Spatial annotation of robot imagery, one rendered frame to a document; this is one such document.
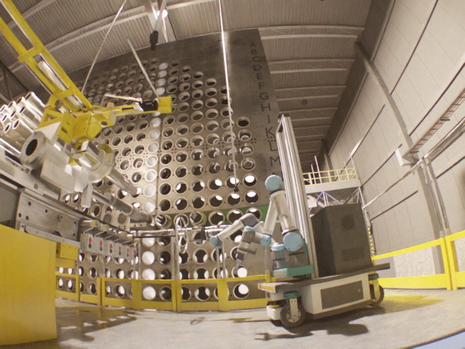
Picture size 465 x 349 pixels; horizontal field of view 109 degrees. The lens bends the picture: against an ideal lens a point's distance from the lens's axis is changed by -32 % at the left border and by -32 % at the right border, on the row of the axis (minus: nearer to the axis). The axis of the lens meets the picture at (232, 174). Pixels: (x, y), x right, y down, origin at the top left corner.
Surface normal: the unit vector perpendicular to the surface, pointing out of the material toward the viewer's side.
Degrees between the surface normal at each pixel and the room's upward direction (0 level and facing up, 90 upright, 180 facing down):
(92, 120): 90
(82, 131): 90
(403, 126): 90
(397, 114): 90
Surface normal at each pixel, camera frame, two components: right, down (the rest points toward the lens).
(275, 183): -0.37, -0.47
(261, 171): -0.11, -0.40
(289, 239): -0.32, -0.24
